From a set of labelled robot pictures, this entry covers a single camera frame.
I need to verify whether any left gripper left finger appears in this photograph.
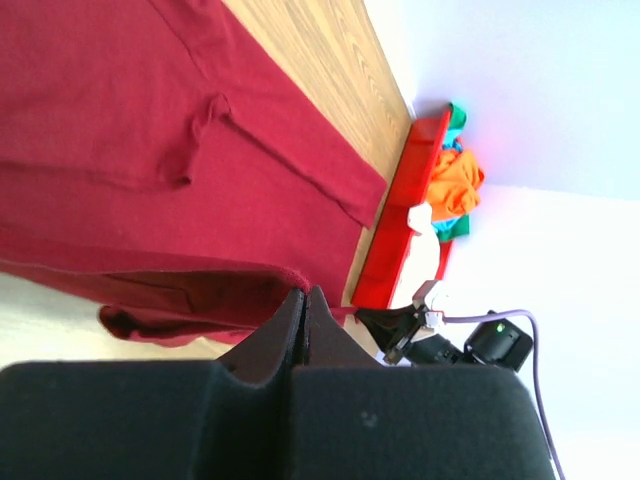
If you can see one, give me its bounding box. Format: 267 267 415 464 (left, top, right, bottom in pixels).
1 290 305 479

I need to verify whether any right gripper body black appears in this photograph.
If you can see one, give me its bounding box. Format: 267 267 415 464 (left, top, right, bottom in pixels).
382 309 425 365

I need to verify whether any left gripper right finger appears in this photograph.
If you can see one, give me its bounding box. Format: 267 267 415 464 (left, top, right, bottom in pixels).
289 288 554 479

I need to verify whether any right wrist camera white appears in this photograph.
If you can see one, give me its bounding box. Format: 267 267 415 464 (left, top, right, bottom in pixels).
412 280 448 331

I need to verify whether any green t shirt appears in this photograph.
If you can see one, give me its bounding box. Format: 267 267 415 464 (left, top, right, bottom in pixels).
437 103 469 243

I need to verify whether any red plastic bin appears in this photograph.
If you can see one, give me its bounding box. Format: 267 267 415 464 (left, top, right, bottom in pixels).
352 107 452 309

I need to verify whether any white t shirt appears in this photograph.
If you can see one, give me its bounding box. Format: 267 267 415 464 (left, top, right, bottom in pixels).
399 202 440 300

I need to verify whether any dark red t shirt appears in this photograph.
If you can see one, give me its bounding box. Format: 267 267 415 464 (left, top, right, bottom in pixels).
1 1 386 346

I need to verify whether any orange t shirt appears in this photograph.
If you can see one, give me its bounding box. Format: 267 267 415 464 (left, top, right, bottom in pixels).
426 149 485 222

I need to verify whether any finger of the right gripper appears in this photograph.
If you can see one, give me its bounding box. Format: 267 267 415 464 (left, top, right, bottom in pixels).
355 307 413 345

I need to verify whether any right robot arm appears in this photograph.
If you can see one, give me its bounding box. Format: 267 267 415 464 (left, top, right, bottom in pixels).
355 305 534 372

